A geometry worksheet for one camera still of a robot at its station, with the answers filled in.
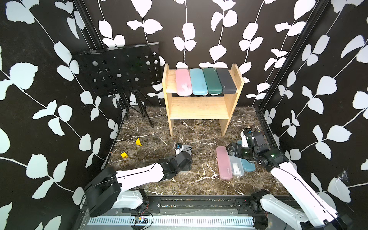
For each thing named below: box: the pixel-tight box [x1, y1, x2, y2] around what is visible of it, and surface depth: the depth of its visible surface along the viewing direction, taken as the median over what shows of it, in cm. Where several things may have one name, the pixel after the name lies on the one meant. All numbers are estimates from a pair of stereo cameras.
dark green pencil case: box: [202, 68, 223, 94], surface depth 75 cm
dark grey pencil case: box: [216, 68, 237, 94], surface depth 72 cm
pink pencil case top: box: [175, 69, 193, 97], surface depth 73 cm
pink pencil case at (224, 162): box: [216, 146, 233, 180], surface depth 89 cm
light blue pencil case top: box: [189, 68, 208, 96], surface depth 73 cm
